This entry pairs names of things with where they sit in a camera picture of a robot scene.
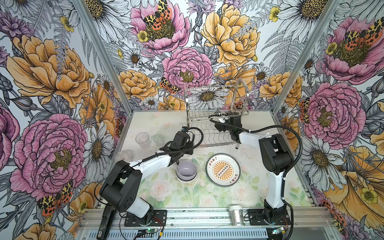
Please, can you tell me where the lavender bowl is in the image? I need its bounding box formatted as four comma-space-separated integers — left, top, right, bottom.
176, 160, 198, 183

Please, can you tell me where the pink patterned white plate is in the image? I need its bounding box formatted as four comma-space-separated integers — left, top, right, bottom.
206, 154, 241, 183

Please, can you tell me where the green rimmed white plate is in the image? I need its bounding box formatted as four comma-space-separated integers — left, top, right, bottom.
210, 180, 238, 188

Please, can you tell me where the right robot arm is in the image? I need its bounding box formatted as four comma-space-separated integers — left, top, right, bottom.
209, 111, 302, 225

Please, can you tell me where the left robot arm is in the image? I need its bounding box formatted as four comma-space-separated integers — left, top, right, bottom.
99, 128, 202, 224

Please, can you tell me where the chrome two-tier dish rack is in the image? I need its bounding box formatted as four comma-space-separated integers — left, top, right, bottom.
183, 79, 250, 148

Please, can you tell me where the clear plastic cup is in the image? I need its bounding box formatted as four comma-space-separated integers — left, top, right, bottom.
115, 150, 134, 163

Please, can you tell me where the green circuit board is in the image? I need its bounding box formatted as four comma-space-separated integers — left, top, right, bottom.
138, 228, 164, 235

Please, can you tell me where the black handheld device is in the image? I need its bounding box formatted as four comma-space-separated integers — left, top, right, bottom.
97, 205, 116, 240

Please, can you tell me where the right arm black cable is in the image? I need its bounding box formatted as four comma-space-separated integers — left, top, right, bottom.
209, 119, 304, 240

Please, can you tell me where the aluminium front rail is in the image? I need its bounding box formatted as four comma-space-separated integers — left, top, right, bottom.
79, 207, 334, 231

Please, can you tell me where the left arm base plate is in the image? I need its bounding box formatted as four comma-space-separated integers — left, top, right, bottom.
124, 210, 168, 227

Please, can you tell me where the white cylinder on rail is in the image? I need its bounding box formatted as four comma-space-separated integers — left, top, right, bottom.
229, 205, 244, 226

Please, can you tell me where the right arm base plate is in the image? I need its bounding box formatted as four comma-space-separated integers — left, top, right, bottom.
247, 209, 291, 226

